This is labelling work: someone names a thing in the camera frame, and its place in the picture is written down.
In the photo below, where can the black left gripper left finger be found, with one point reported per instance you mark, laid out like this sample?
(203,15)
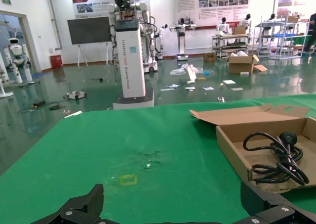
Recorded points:
(84,206)

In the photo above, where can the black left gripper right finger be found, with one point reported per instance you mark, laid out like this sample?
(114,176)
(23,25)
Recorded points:
(269,206)

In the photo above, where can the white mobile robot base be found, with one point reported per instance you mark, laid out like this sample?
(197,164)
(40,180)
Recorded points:
(151,68)

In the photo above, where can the cardboard box with torn rim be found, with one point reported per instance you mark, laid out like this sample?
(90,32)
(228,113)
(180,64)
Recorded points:
(229,137)

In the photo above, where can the large open cardboard box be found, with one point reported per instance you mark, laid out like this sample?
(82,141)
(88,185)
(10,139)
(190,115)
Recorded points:
(240,64)

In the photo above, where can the small brown cardboard box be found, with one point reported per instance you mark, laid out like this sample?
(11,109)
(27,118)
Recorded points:
(209,57)

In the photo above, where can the cardboard box on rack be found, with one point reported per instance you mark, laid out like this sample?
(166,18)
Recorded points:
(238,30)

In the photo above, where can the green table cloth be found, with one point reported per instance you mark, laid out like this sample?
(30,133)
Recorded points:
(123,135)

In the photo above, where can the flat white blue leaflet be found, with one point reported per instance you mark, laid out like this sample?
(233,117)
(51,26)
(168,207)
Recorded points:
(237,89)

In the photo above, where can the white paper sheet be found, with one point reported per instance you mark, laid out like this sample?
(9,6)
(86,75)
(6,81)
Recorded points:
(229,81)

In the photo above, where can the blue booklet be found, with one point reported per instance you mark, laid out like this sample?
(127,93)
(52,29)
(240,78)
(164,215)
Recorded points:
(208,88)

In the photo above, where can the white floor stand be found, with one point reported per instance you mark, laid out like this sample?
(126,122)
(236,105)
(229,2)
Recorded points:
(3,90)

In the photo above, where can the small white leaflet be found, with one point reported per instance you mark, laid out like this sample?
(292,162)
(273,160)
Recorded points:
(190,88)

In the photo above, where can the red bin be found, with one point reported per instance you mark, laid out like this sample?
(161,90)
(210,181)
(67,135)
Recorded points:
(56,62)

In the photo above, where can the blue plastic item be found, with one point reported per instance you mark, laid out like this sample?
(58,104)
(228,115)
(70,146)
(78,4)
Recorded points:
(207,72)

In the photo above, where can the blue white booklets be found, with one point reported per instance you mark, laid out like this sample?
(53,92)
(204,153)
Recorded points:
(171,86)

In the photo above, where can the white tower robot with arms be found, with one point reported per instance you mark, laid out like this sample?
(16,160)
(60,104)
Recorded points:
(129,60)

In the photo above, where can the white red carton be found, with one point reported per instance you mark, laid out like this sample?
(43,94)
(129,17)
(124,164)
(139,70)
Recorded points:
(191,73)

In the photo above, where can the white humanoid robot by doorway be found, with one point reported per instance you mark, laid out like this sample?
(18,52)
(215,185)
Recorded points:
(18,58)

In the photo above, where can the clear plastic bag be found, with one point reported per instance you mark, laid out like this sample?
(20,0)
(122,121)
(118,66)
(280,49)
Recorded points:
(177,72)

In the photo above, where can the metal work table rack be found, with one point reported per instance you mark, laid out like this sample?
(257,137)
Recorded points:
(229,46)

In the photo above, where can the metal shelf unit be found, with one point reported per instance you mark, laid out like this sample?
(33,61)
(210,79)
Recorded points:
(284,36)

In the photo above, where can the black screen on stand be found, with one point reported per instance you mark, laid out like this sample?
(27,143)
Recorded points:
(89,30)

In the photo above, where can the person in dark clothes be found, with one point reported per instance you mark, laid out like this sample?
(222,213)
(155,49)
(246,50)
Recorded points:
(311,33)

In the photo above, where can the white robot on wheeled base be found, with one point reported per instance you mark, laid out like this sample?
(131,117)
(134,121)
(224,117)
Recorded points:
(161,43)

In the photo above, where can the white humanoid robot black head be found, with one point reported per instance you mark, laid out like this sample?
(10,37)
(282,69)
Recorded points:
(245,22)
(222,26)

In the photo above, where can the humanoid robot with outstretched arms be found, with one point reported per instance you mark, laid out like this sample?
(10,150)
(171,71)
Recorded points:
(182,33)

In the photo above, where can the glass doorway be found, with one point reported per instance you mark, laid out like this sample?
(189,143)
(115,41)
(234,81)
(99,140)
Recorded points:
(10,26)

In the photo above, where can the red white poster with robots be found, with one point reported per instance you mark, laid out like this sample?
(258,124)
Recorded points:
(91,4)

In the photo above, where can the display board with photos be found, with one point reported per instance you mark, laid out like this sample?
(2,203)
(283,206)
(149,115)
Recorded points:
(296,1)

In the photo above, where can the green exit sign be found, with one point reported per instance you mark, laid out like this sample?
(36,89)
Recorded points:
(6,1)

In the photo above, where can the grey wall pipe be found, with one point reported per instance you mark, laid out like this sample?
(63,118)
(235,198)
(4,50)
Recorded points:
(53,11)

